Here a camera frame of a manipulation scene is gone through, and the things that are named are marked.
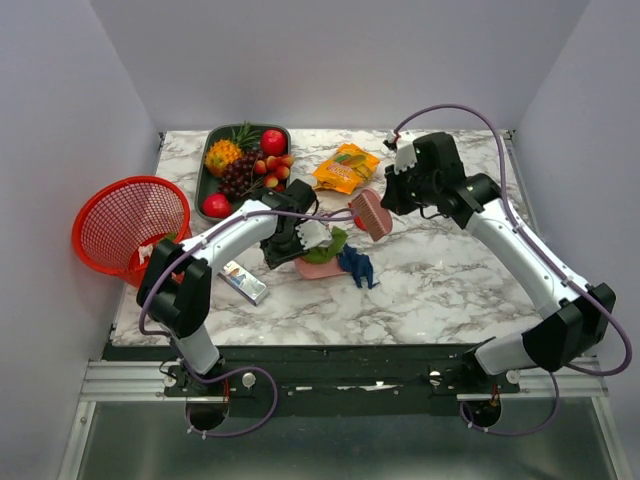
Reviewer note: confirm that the red mesh waste basket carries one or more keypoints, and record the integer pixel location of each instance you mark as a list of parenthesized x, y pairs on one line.
[(117, 220)]

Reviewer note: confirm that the purple toy grapes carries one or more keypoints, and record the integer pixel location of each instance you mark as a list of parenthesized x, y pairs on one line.
[(243, 175)]

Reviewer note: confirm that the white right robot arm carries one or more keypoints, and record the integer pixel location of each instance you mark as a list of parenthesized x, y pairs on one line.
[(428, 172)]

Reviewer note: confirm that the orange snack bag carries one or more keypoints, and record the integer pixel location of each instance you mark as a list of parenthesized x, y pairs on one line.
[(349, 168)]

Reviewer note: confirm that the pink hand brush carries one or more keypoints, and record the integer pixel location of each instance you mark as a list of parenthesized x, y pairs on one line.
[(375, 218)]

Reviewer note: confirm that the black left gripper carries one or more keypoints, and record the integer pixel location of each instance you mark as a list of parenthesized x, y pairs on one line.
[(275, 259)]

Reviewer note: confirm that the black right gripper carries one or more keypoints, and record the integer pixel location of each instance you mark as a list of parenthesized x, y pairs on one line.
[(392, 199)]

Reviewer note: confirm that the dark green paper scrap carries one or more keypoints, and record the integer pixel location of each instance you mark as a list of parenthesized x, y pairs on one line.
[(322, 255)]

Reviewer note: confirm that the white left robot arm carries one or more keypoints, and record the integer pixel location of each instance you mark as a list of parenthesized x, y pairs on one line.
[(176, 289)]

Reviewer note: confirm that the blue crumpled paper scrap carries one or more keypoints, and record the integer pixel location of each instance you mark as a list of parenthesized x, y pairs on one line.
[(357, 265)]

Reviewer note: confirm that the toy pineapple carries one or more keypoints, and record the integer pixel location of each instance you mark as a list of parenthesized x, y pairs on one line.
[(225, 151)]

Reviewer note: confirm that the red paper scrap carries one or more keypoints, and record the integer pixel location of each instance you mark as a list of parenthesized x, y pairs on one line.
[(360, 224)]

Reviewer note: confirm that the red toy apple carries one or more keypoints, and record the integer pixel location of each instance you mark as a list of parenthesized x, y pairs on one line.
[(273, 142), (216, 206)]

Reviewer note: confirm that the toy cherries bunch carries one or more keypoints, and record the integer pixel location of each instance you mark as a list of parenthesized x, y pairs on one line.
[(273, 172)]

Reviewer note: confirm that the pink plastic dustpan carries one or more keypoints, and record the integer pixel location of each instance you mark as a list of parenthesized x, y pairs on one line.
[(311, 271)]

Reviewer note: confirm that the white crumpled tissue, left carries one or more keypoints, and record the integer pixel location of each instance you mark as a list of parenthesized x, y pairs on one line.
[(144, 253)]

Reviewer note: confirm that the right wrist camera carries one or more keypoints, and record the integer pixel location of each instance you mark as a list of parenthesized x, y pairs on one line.
[(403, 147)]

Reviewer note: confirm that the aluminium frame rail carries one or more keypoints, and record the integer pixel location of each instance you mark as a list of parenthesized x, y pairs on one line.
[(137, 381)]

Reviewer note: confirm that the silver toothpaste box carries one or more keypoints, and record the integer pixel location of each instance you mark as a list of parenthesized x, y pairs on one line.
[(243, 282)]

